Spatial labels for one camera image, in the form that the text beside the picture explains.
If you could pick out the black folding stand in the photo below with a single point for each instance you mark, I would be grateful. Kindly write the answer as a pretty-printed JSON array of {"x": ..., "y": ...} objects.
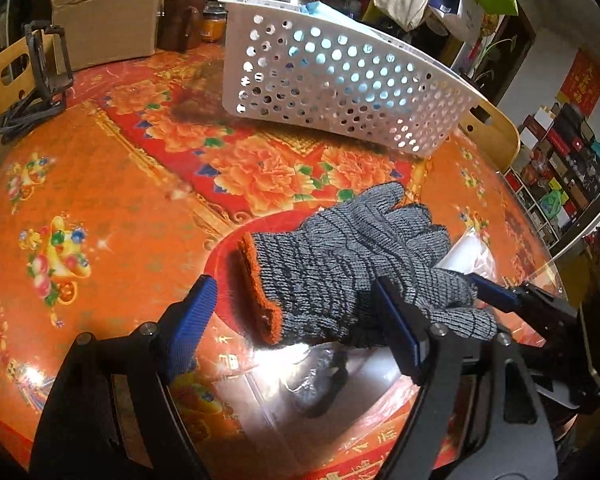
[{"x": 47, "y": 99}]

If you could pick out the light blue tissue pack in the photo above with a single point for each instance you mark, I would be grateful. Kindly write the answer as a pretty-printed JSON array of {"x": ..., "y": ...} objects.
[{"x": 318, "y": 8}]

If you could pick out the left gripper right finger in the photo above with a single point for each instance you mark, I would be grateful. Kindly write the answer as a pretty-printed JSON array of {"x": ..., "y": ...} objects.
[{"x": 432, "y": 356}]

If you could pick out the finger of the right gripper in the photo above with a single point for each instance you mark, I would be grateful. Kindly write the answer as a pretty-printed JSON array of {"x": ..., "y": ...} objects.
[{"x": 493, "y": 294}]

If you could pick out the wooden chair left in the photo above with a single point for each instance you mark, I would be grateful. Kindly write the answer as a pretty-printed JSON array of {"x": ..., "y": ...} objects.
[{"x": 5, "y": 85}]

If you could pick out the white foam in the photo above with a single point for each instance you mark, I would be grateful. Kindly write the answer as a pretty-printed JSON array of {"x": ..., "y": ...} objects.
[{"x": 470, "y": 254}]

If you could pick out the orange lidded jar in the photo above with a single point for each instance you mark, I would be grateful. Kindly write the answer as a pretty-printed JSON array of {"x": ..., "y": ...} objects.
[{"x": 214, "y": 19}]

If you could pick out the wooden chair right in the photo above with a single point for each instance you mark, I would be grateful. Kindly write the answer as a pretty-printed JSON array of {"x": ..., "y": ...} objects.
[{"x": 493, "y": 134}]

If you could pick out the grey knitted glove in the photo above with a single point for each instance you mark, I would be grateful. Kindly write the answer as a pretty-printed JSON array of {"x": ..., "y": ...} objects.
[{"x": 314, "y": 284}]

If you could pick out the wooden chair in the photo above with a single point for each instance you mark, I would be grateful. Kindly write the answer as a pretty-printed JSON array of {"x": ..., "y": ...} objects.
[
  {"x": 5, "y": 85},
  {"x": 493, "y": 134}
]

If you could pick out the shelf with boxes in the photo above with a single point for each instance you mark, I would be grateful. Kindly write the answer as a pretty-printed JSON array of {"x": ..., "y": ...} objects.
[{"x": 556, "y": 175}]

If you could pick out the white perforated plastic basket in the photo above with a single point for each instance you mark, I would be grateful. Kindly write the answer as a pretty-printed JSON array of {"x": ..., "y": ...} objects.
[{"x": 342, "y": 76}]

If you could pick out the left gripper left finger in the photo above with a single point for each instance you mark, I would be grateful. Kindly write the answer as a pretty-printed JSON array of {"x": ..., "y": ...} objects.
[{"x": 161, "y": 352}]

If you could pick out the cardboard box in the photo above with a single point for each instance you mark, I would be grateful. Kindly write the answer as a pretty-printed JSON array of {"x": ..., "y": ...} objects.
[{"x": 103, "y": 31}]

